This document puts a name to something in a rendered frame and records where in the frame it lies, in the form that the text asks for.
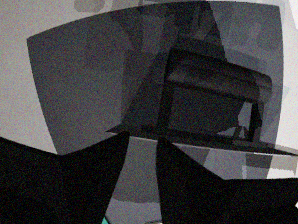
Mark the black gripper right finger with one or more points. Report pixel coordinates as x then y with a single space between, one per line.
190 194

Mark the teal flat trowel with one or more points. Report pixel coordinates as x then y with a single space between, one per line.
105 220

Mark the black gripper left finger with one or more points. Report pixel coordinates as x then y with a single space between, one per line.
78 185

